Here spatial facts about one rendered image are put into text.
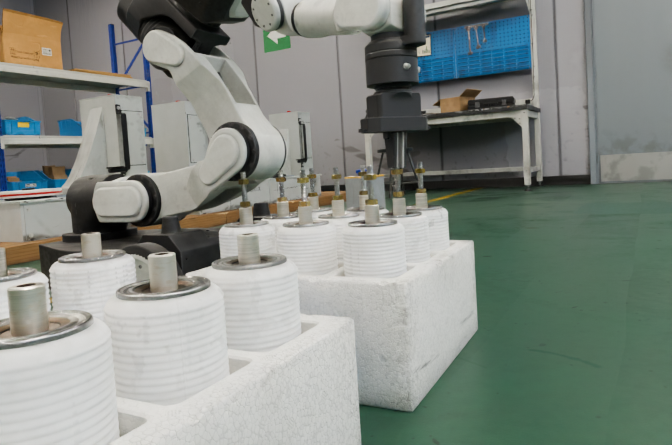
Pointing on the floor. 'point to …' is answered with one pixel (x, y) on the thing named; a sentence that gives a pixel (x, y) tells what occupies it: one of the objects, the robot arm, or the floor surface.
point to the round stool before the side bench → (400, 174)
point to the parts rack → (55, 78)
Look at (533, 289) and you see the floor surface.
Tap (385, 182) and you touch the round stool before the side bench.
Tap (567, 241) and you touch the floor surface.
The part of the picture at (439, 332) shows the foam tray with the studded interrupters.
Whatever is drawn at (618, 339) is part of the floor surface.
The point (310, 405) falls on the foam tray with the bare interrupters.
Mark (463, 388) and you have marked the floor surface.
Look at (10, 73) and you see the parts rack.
